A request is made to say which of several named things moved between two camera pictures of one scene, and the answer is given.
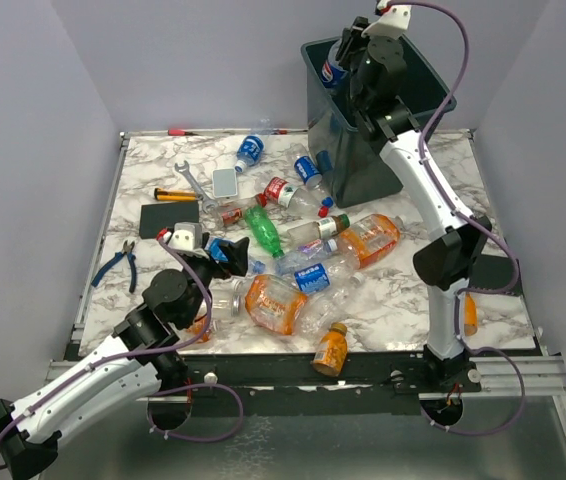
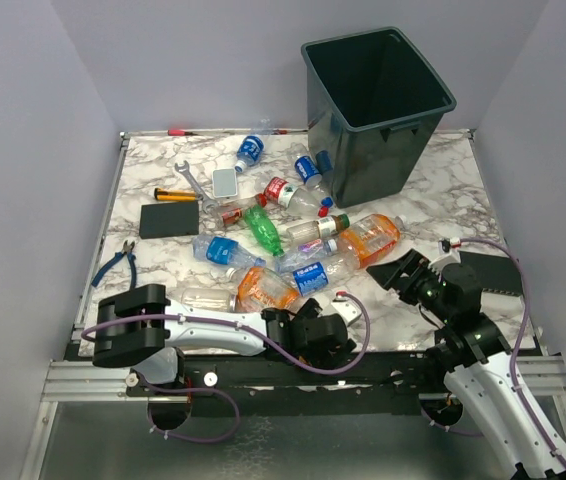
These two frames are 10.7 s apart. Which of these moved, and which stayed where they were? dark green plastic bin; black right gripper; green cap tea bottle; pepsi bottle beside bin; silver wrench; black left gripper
Moved: black right gripper; black left gripper
Stayed: pepsi bottle beside bin; dark green plastic bin; green cap tea bottle; silver wrench
